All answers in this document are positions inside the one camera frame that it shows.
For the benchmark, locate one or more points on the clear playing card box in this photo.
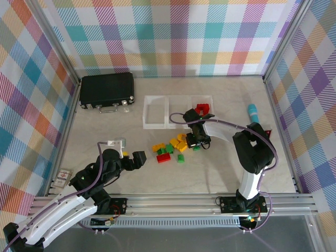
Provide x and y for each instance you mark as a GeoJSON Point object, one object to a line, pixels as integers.
{"type": "Point", "coordinates": [64, 175]}

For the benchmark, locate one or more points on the red lego brick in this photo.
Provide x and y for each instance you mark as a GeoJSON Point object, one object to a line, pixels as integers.
{"type": "Point", "coordinates": [199, 112]}
{"type": "Point", "coordinates": [204, 106]}
{"type": "Point", "coordinates": [163, 158]}

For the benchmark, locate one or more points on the black triangle with red mark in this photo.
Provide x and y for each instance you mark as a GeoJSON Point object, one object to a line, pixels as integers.
{"type": "Point", "coordinates": [268, 133]}

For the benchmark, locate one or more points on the yellow round lego with 120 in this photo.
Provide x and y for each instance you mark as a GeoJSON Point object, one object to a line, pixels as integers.
{"type": "Point", "coordinates": [181, 136]}

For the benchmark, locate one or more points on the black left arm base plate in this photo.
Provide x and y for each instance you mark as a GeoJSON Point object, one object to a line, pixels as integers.
{"type": "Point", "coordinates": [119, 205]}

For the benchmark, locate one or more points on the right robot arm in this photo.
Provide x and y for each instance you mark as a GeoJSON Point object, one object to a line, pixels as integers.
{"type": "Point", "coordinates": [252, 157]}

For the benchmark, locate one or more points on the yellow cube lego brick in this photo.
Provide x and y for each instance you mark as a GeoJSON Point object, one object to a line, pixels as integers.
{"type": "Point", "coordinates": [181, 146]}
{"type": "Point", "coordinates": [174, 142]}

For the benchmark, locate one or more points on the black ribbed carry case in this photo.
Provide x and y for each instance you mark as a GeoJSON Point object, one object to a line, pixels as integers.
{"type": "Point", "coordinates": [107, 89]}

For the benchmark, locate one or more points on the yellow studded lego brick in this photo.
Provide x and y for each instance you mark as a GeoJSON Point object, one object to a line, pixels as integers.
{"type": "Point", "coordinates": [159, 147]}

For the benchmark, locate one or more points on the teal toy microphone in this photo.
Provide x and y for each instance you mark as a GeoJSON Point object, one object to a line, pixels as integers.
{"type": "Point", "coordinates": [253, 111]}

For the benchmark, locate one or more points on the aluminium frame post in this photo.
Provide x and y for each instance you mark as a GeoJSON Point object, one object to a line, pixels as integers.
{"type": "Point", "coordinates": [60, 44]}
{"type": "Point", "coordinates": [286, 39]}

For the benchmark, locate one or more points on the small clear plastic piece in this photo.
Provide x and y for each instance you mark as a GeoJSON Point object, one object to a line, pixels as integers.
{"type": "Point", "coordinates": [126, 110]}

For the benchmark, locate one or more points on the green lego brick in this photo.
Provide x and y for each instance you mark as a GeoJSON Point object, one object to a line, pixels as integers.
{"type": "Point", "coordinates": [169, 149]}
{"type": "Point", "coordinates": [180, 158]}
{"type": "Point", "coordinates": [196, 148]}
{"type": "Point", "coordinates": [160, 151]}

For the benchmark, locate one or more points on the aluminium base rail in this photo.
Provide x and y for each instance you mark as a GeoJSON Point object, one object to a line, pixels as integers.
{"type": "Point", "coordinates": [170, 204]}

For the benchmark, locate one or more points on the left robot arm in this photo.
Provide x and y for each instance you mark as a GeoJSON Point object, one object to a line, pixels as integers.
{"type": "Point", "coordinates": [60, 223]}

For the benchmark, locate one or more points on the small controller board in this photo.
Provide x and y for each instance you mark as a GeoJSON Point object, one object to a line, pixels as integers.
{"type": "Point", "coordinates": [250, 220]}
{"type": "Point", "coordinates": [109, 222]}

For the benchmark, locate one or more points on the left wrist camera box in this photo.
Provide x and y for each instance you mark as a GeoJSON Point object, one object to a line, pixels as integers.
{"type": "Point", "coordinates": [115, 144]}

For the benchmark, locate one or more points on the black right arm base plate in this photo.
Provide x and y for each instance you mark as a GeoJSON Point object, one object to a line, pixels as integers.
{"type": "Point", "coordinates": [228, 204]}

